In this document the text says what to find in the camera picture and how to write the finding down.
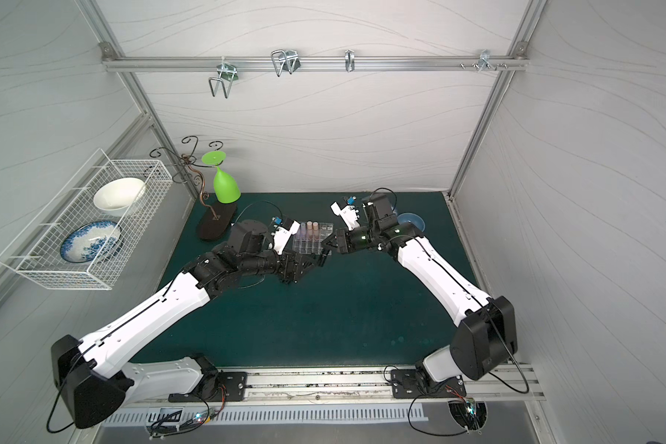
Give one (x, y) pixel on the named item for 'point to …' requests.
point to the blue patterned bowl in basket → (92, 242)
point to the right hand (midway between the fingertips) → (325, 243)
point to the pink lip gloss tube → (315, 229)
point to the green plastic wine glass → (226, 189)
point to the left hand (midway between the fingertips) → (308, 260)
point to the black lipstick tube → (323, 258)
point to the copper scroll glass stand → (210, 226)
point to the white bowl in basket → (117, 196)
